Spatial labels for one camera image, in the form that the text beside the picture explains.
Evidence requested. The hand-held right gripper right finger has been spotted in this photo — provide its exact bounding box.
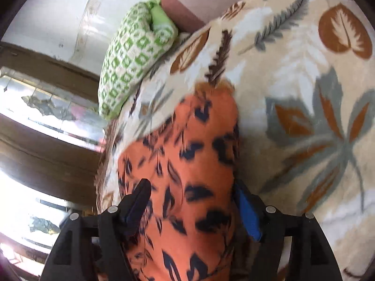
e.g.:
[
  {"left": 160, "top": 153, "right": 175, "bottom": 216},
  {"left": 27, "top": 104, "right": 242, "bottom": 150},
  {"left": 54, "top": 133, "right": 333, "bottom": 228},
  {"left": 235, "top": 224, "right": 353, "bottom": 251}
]
[{"left": 231, "top": 178, "right": 343, "bottom": 281}]

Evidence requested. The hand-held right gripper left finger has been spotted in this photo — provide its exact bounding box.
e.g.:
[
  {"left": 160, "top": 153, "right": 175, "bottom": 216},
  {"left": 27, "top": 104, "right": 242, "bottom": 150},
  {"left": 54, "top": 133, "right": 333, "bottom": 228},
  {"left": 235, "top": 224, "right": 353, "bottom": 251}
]
[{"left": 39, "top": 178, "right": 152, "bottom": 281}]

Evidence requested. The leaf print blanket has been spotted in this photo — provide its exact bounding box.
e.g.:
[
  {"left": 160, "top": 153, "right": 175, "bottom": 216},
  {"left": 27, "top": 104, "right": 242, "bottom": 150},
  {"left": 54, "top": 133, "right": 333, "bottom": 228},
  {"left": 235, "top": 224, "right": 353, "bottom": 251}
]
[{"left": 94, "top": 0, "right": 375, "bottom": 281}]

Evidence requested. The pink bolster cushion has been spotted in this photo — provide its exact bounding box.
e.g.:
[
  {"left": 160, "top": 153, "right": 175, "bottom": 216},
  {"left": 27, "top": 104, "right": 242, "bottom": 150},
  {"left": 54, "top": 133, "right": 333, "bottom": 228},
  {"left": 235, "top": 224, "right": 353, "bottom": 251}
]
[{"left": 161, "top": 0, "right": 293, "bottom": 33}]

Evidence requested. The stained glass window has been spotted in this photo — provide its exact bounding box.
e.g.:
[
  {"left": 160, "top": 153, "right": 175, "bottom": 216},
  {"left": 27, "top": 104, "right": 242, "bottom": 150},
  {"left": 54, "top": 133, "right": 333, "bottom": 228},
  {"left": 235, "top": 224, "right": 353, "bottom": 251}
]
[{"left": 0, "top": 64, "right": 109, "bottom": 270}]

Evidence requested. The green checkered pillow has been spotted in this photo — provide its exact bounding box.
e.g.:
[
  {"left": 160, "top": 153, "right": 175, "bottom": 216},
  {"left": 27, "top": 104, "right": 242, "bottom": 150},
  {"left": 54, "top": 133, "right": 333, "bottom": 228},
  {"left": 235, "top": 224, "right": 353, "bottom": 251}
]
[{"left": 98, "top": 0, "right": 180, "bottom": 120}]

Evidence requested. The orange floral shirt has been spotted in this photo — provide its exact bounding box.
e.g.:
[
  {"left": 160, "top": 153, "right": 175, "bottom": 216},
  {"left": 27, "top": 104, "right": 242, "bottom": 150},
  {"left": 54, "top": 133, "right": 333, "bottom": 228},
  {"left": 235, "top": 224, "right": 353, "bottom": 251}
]
[{"left": 116, "top": 79, "right": 242, "bottom": 281}]

